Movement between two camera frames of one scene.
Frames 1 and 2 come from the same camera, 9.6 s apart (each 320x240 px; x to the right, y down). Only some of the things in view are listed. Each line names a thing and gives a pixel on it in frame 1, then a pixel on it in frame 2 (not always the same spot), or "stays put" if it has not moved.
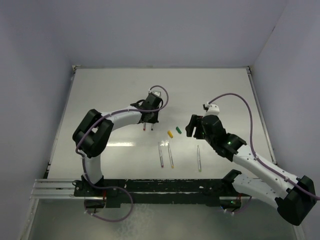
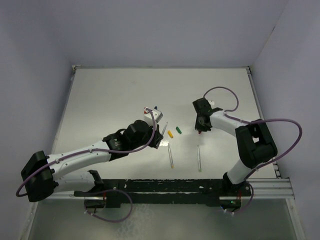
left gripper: x=154 y=120 → x=157 y=137
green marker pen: x=199 y=159 stays put
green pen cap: x=178 y=130 stays put
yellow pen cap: x=170 y=134 stays put
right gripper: x=190 y=127 → x=199 y=128
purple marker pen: x=161 y=156 → x=164 y=129
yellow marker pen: x=170 y=156 stays put
